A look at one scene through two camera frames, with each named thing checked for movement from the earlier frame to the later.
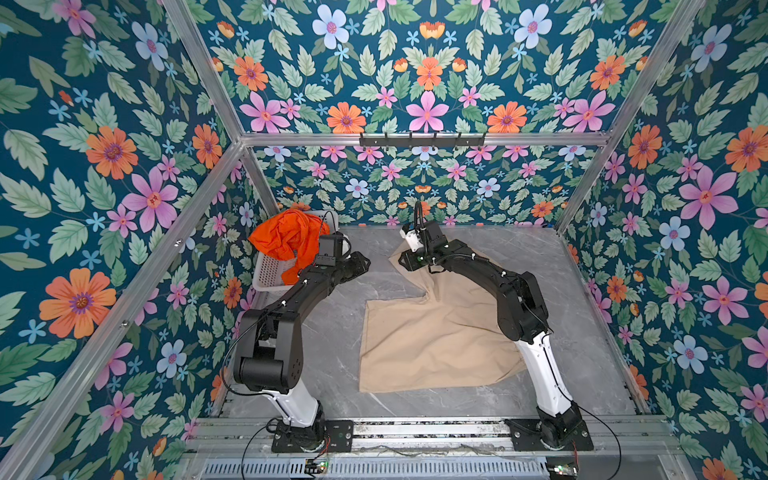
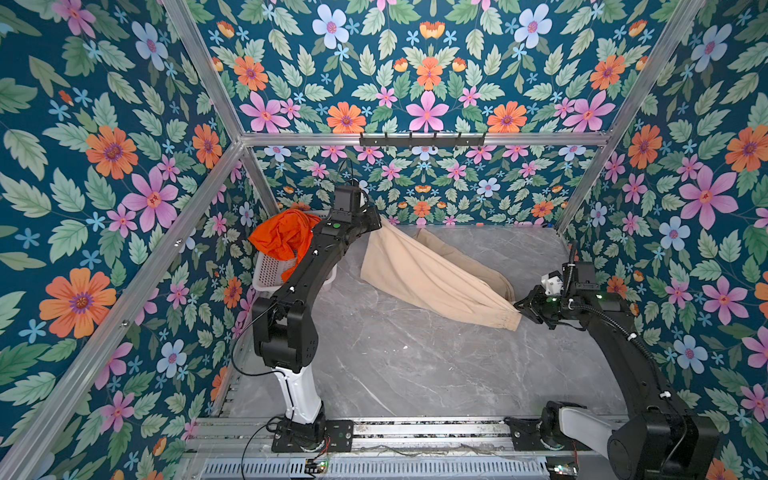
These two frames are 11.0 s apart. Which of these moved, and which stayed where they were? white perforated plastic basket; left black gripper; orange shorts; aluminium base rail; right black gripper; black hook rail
Moved: left black gripper; right black gripper
Stayed: orange shorts; aluminium base rail; white perforated plastic basket; black hook rail
